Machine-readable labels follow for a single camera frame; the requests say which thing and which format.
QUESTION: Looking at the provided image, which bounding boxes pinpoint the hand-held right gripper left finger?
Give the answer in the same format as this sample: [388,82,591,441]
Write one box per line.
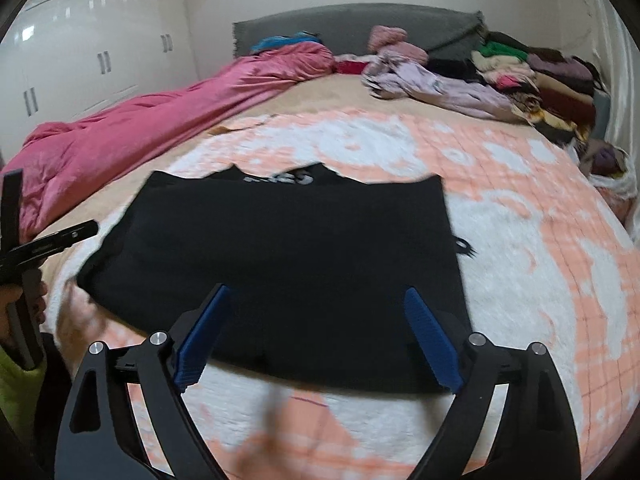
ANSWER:
[54,283,233,480]

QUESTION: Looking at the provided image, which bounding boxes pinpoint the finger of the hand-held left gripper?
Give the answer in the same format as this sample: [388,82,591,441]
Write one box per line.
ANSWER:
[1,169,24,253]
[20,219,99,261]

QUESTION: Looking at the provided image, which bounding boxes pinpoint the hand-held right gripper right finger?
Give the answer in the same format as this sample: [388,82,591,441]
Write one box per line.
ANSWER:
[402,287,583,480]

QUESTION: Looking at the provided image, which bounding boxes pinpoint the black sweater with orange cuffs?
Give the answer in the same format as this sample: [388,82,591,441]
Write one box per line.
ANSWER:
[75,161,476,395]

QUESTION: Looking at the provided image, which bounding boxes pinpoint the person's left forearm green sleeve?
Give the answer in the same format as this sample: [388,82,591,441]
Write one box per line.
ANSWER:
[0,345,48,431]

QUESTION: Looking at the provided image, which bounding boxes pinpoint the pile of mixed clothes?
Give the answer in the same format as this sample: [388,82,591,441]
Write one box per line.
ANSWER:
[427,32,631,181]

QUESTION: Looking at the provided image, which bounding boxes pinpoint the person's left hand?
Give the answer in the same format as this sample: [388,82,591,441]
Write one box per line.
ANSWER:
[0,280,48,356]

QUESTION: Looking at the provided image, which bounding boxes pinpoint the peach and white patterned blanket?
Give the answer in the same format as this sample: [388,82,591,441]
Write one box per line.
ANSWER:
[47,110,640,480]

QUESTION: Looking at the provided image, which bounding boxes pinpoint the pink duvet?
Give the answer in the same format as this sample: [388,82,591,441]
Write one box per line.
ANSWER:
[2,40,337,241]

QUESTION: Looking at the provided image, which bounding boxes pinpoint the white glossy wardrobe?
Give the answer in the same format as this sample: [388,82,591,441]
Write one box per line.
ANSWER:
[0,0,188,121]

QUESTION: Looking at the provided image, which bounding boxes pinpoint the bed with beige sheet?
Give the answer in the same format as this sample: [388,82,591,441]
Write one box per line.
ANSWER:
[25,69,640,480]

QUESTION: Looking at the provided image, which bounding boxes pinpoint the blue cloth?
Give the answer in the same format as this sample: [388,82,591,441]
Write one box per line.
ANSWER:
[250,31,323,55]

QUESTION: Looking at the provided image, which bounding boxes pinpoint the pink knitted garment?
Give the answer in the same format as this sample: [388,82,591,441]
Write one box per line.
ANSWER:
[367,25,430,63]

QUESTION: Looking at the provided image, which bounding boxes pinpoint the grey headboard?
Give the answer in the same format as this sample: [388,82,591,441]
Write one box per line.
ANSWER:
[232,4,486,61]

